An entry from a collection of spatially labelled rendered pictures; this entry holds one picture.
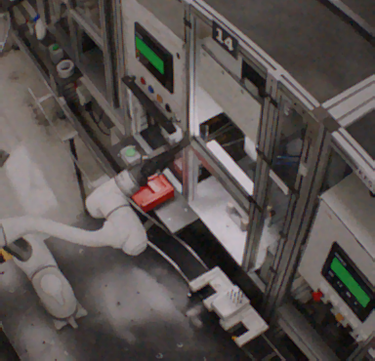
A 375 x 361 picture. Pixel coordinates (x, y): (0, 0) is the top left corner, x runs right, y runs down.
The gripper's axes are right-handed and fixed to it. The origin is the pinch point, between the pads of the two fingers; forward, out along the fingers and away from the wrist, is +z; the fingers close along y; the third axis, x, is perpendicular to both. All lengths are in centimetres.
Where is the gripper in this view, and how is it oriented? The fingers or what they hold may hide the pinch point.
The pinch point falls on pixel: (181, 144)
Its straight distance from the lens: 231.7
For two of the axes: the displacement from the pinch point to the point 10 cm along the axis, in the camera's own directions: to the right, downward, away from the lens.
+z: 8.1, -5.7, -1.0
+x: -4.2, -7.0, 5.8
